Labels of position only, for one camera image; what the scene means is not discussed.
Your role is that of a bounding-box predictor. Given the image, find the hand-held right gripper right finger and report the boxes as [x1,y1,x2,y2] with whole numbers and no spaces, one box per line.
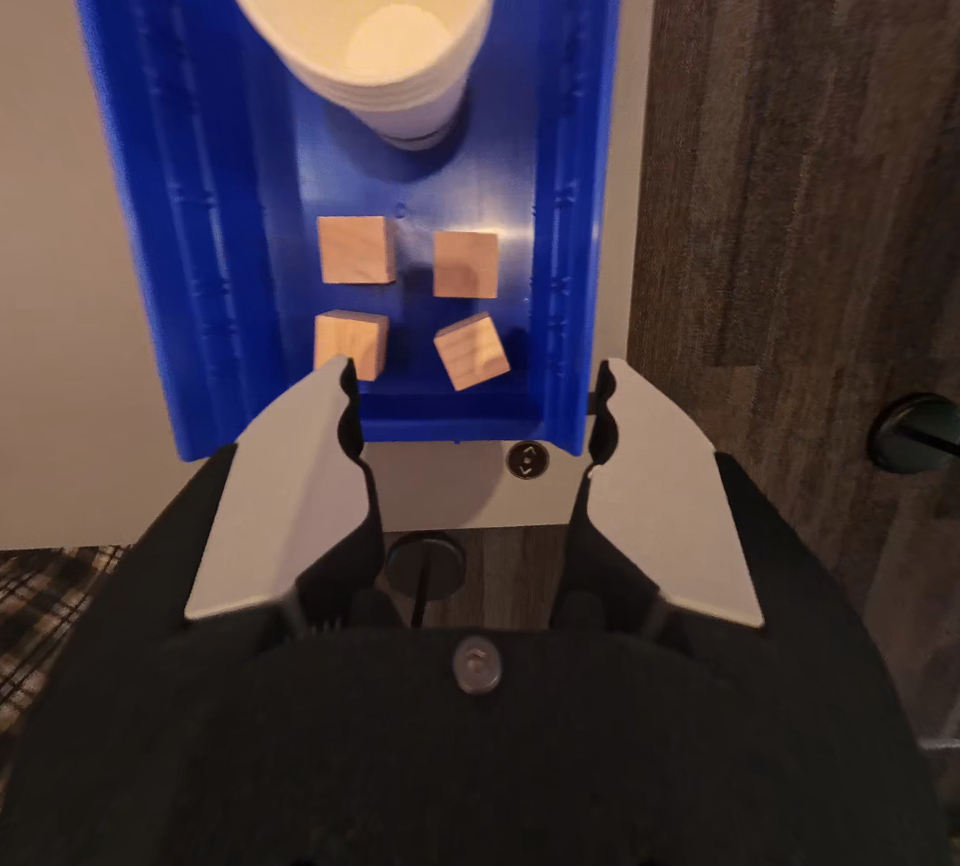
[562,358,766,631]

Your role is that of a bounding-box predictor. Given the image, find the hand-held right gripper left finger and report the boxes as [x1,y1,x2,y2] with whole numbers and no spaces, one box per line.
[183,356,385,620]

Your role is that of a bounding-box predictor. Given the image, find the wooden cube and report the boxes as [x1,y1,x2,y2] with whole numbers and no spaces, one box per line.
[312,309,390,383]
[432,230,501,299]
[432,312,512,392]
[317,215,398,286]

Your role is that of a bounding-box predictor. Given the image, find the blue plastic bin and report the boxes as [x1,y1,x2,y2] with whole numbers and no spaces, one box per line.
[56,0,625,462]

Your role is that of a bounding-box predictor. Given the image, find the round desk control button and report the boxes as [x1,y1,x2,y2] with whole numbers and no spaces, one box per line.
[507,440,550,481]

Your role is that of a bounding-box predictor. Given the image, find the black round stand base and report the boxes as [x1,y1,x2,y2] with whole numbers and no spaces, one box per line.
[384,531,468,627]

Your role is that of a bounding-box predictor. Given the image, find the person in plaid shirt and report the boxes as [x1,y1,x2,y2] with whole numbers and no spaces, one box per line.
[0,544,132,732]

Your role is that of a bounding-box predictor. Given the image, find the dark chair caster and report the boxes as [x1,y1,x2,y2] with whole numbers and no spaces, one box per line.
[870,394,960,475]

